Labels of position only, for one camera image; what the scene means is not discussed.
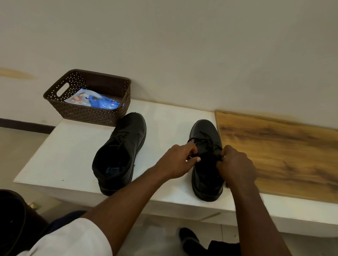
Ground person's right hand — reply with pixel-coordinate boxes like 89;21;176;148
215;145;258;189

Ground person's left hand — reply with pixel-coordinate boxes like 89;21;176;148
154;141;202;181

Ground black shoelace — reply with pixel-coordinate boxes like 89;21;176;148
187;136;225;162

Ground black leather shoe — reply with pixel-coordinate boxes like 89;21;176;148
92;112;147;197
188;119;225;203

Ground person's right forearm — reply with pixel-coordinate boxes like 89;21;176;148
229;182;293;256

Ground person's left forearm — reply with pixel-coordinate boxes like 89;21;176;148
81;165;171;256

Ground person's black worn shoe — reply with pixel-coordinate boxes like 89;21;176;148
179;227;208;256

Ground person's dark trousers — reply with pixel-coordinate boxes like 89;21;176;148
39;210;241;256

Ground person's white shirt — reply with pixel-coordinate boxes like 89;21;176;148
17;217;113;256

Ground wooden board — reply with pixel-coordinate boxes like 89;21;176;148
214;109;338;204

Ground blue and white plastic packet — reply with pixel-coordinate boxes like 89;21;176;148
64;88;125;110

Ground brown perforated plastic basket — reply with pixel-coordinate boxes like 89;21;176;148
43;69;132;128

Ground black bucket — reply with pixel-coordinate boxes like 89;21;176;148
0;189;50;256

